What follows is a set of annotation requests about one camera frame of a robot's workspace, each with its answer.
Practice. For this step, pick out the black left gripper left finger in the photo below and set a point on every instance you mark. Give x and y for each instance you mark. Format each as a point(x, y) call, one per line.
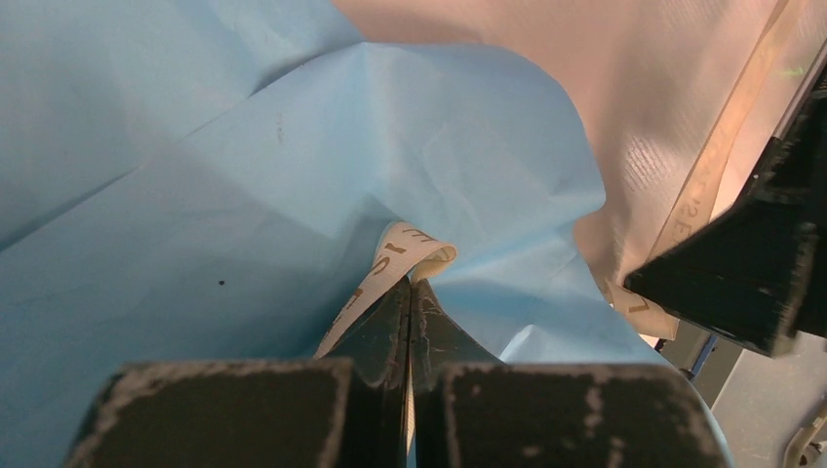
point(345, 409)

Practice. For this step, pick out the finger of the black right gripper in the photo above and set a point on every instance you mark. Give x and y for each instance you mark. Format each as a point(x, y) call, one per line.
point(756, 275)

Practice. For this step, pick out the blue wrapping paper sheet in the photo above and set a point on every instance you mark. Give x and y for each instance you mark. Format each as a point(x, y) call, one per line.
point(210, 179)

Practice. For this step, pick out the cream ribbon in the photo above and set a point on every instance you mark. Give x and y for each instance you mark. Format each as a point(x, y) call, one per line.
point(406, 251)

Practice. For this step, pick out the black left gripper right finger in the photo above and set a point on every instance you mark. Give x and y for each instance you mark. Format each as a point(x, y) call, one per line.
point(472, 410)

